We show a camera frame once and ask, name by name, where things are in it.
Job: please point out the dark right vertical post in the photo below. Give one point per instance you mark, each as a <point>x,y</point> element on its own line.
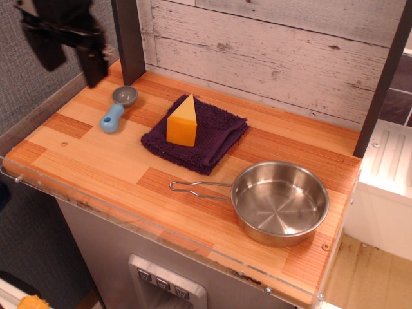
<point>388,72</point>

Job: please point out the stainless steel pan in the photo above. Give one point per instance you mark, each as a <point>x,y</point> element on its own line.
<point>278,204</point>

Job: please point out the silver dispenser button panel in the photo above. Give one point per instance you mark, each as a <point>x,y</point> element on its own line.
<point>158,287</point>

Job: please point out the blue spoon with grey bowl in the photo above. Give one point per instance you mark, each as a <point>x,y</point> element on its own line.
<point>123,97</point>

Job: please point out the dark left vertical post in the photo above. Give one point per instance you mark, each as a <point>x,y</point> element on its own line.
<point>129,39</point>

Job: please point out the orange object bottom left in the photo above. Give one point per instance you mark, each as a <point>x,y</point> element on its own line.
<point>32,302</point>

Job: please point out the dark vertical post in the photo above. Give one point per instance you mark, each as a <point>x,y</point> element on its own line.
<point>129,39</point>
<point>388,72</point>

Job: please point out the purple folded towel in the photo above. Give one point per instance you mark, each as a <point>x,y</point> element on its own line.
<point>218,130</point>

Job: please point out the orange cheese wedge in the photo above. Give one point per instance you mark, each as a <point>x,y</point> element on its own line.
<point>182,124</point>

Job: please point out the white toy sink unit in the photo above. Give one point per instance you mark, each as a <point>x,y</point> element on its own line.
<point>380,209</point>

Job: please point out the grey toy cabinet front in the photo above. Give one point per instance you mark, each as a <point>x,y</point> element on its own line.
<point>106,247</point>

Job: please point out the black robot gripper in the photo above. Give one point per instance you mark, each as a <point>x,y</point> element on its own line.
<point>48,25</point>

